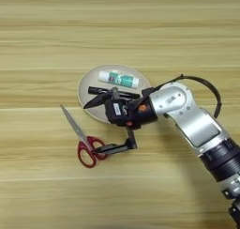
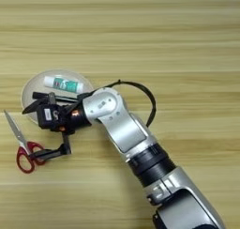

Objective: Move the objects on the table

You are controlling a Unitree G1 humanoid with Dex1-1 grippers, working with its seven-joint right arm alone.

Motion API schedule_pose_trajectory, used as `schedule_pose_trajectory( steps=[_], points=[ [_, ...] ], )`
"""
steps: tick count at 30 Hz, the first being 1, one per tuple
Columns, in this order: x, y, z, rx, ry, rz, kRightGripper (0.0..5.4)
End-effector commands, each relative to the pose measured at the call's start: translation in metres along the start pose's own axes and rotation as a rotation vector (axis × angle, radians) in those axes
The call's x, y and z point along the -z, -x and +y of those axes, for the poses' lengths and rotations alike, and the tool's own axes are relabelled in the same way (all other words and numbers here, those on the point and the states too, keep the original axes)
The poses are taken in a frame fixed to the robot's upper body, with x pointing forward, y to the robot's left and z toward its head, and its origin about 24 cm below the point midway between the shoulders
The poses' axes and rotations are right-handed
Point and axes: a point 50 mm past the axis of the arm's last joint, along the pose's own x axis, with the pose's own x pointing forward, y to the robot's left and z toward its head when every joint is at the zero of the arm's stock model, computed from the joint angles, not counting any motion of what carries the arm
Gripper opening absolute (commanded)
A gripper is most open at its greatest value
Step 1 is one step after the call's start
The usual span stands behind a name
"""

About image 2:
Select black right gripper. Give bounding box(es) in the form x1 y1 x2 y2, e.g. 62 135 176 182
21 92 94 161

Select round beige plate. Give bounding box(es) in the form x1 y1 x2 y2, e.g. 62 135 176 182
20 69 95 125

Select white teal glue stick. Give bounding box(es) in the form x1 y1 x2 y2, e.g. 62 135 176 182
42 75 85 95

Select red handled scissors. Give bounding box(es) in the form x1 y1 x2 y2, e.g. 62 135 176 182
3 109 48 175

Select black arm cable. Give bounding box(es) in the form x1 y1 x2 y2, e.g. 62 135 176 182
75 79 157 128

